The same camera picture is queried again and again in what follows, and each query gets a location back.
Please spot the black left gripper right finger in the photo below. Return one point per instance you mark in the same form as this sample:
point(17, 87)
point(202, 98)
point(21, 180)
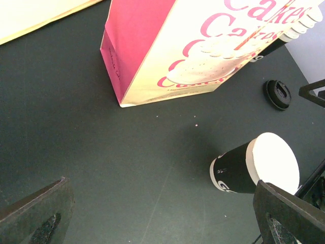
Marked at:
point(285, 218)

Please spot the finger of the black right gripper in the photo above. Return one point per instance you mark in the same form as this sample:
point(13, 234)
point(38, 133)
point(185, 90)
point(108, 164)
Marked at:
point(312, 191)
point(308, 92)

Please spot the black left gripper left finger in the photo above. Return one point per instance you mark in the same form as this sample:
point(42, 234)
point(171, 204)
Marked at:
point(41, 217)

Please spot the black cup lid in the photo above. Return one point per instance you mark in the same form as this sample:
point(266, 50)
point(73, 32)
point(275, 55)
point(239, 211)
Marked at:
point(278, 94)

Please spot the black paper coffee cup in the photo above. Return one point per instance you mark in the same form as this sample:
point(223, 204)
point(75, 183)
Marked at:
point(267, 157)

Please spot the stack of paper cups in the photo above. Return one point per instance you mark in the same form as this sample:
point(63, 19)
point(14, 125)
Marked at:
point(300, 27)

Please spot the cream cakes paper bag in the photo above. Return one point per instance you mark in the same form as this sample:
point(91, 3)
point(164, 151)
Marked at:
point(160, 50)

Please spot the plain brown paper bag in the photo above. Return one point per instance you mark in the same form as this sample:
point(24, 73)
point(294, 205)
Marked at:
point(19, 18)

